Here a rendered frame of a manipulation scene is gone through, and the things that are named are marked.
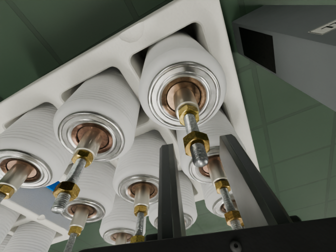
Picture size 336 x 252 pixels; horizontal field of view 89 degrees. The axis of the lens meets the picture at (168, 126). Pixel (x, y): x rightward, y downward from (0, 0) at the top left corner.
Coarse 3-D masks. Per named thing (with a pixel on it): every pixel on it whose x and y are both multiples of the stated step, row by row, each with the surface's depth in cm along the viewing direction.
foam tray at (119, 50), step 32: (192, 0) 19; (128, 32) 21; (160, 32) 21; (192, 32) 30; (224, 32) 21; (64, 64) 28; (96, 64) 23; (128, 64) 23; (224, 64) 23; (32, 96) 25; (64, 96) 26; (0, 128) 28; (160, 128) 29; (256, 160) 35
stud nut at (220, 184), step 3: (222, 180) 21; (225, 180) 21; (216, 183) 21; (219, 183) 21; (222, 183) 21; (225, 183) 21; (228, 183) 21; (216, 186) 21; (219, 186) 21; (222, 186) 21; (225, 186) 21; (228, 186) 21; (216, 189) 21; (219, 189) 21; (228, 189) 21; (219, 192) 21
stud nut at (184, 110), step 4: (180, 108) 15; (184, 108) 15; (188, 108) 14; (192, 108) 15; (196, 108) 15; (180, 112) 15; (184, 112) 14; (188, 112) 14; (192, 112) 14; (196, 112) 14; (180, 116) 15; (196, 116) 15; (180, 120) 15; (196, 120) 15
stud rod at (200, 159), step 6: (186, 114) 14; (192, 114) 15; (186, 120) 14; (192, 120) 14; (186, 126) 13; (192, 126) 13; (186, 132) 13; (192, 144) 11; (198, 144) 11; (192, 150) 11; (198, 150) 11; (204, 150) 11; (192, 156) 11; (198, 156) 10; (204, 156) 10; (198, 162) 11; (204, 162) 11
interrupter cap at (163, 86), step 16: (176, 64) 16; (192, 64) 16; (160, 80) 17; (176, 80) 17; (192, 80) 17; (208, 80) 17; (160, 96) 18; (208, 96) 18; (160, 112) 19; (208, 112) 19
